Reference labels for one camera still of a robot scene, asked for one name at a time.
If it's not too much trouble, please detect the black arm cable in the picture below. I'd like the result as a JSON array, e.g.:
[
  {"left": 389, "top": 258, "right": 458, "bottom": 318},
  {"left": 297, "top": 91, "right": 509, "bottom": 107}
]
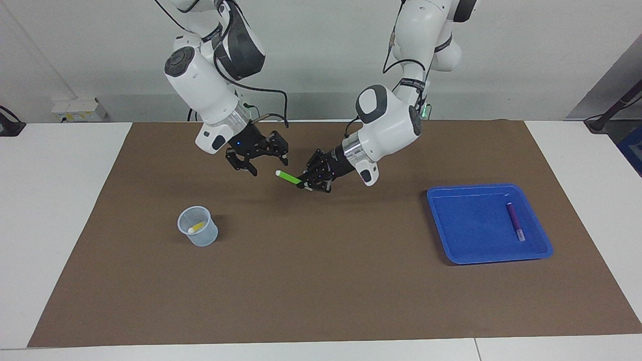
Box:
[
  {"left": 344, "top": 0, "right": 428, "bottom": 140},
  {"left": 213, "top": 0, "right": 290, "bottom": 128}
]

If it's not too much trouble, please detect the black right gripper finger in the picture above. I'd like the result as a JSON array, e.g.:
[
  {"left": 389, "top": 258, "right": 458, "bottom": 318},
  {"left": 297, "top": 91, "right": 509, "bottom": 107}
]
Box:
[
  {"left": 268, "top": 130, "right": 290, "bottom": 166},
  {"left": 225, "top": 149, "right": 259, "bottom": 177}
]

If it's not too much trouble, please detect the purple highlighter pen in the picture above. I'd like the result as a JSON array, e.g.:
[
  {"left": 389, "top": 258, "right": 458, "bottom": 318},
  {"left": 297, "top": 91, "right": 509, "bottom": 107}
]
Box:
[{"left": 506, "top": 202, "right": 526, "bottom": 242}]

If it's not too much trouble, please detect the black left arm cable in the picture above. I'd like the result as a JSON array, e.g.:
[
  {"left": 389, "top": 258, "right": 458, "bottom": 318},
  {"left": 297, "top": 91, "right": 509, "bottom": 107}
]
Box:
[{"left": 344, "top": 0, "right": 428, "bottom": 140}]

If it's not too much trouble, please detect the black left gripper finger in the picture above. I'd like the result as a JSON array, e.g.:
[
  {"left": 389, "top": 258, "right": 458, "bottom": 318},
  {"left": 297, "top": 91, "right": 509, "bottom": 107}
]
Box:
[
  {"left": 303, "top": 148, "right": 328, "bottom": 174},
  {"left": 296, "top": 172, "right": 333, "bottom": 194}
]

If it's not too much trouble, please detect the black stand pole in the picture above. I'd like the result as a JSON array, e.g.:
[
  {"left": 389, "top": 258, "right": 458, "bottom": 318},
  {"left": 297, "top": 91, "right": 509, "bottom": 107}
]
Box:
[{"left": 584, "top": 80, "right": 642, "bottom": 133}]

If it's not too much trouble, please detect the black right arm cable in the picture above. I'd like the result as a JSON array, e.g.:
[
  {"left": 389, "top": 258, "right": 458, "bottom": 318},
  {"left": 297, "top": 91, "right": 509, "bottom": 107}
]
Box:
[{"left": 213, "top": 0, "right": 290, "bottom": 128}]

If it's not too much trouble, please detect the blue plastic tray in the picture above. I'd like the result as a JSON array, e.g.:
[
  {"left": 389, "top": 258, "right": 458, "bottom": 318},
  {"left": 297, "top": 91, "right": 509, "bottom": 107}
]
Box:
[{"left": 426, "top": 184, "right": 554, "bottom": 265}]

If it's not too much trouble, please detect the white power strip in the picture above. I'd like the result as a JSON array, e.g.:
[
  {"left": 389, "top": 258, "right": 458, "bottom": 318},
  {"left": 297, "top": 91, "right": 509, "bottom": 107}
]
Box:
[{"left": 52, "top": 98, "right": 108, "bottom": 122}]

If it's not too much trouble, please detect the brown table mat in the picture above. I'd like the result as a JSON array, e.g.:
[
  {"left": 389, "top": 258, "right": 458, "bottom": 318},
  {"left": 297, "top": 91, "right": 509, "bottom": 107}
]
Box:
[{"left": 28, "top": 119, "right": 642, "bottom": 348}]

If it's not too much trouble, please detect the clear plastic measuring cup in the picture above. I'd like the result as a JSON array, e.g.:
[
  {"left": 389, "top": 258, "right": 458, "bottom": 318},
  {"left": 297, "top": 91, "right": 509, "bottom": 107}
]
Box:
[{"left": 177, "top": 206, "right": 219, "bottom": 247}]

